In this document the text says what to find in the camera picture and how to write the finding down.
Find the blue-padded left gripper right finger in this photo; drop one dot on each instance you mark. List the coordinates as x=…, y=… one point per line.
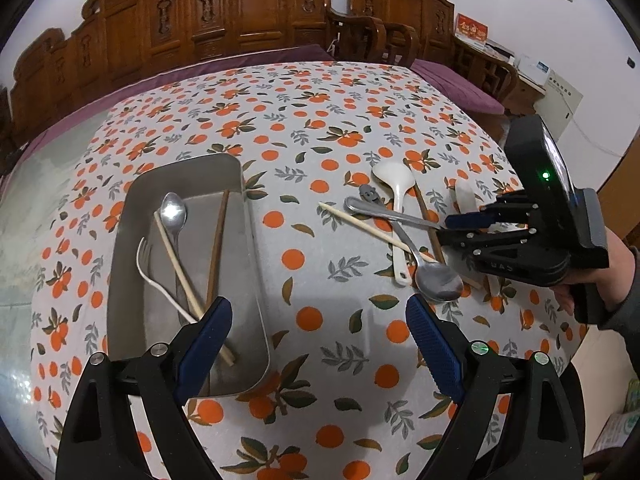
x=513, y=419

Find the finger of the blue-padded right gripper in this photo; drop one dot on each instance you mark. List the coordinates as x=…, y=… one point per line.
x=514, y=207
x=509, y=244

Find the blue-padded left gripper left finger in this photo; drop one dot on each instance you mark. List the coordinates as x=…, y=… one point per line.
x=99, y=439

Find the steel fork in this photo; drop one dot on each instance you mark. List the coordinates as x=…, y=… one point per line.
x=356, y=206

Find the person's right hand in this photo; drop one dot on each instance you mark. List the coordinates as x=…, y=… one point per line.
x=613, y=283

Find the white plastic spoon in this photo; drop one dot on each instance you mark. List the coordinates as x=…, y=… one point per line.
x=465, y=197

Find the large steel spoon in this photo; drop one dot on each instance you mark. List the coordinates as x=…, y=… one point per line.
x=435, y=281

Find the white ceramic spoon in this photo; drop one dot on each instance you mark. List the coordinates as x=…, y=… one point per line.
x=399, y=179

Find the purple seat cushion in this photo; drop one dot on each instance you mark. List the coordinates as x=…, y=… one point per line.
x=456, y=88

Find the wooden armchair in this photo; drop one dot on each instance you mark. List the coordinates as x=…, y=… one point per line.
x=493, y=76

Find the thin light bamboo chopstick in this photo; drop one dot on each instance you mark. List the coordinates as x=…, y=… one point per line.
x=381, y=235

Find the orange-print tablecloth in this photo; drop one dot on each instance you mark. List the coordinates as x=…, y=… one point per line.
x=347, y=395

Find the red sign card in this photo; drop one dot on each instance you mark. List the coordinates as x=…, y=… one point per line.
x=470, y=29

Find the grey metal utensil tray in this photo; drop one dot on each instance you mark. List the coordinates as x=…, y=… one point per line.
x=138, y=315

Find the small steel spoon in tray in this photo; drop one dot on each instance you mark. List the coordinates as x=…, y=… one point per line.
x=173, y=216

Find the carved wooden bench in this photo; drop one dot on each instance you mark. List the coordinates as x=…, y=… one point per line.
x=121, y=42

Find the wall electrical panel box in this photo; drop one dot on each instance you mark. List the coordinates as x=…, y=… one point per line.
x=559, y=104

